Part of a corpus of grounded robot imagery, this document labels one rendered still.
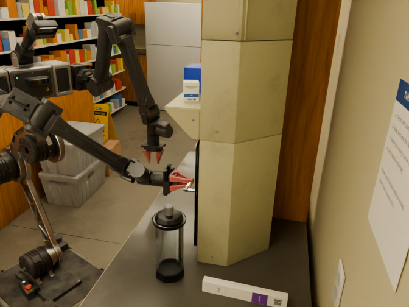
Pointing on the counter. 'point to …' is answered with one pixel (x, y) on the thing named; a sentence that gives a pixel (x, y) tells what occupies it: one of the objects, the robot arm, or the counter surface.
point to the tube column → (248, 19)
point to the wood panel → (304, 104)
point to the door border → (197, 194)
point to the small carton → (191, 90)
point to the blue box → (193, 73)
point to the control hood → (186, 115)
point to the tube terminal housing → (239, 145)
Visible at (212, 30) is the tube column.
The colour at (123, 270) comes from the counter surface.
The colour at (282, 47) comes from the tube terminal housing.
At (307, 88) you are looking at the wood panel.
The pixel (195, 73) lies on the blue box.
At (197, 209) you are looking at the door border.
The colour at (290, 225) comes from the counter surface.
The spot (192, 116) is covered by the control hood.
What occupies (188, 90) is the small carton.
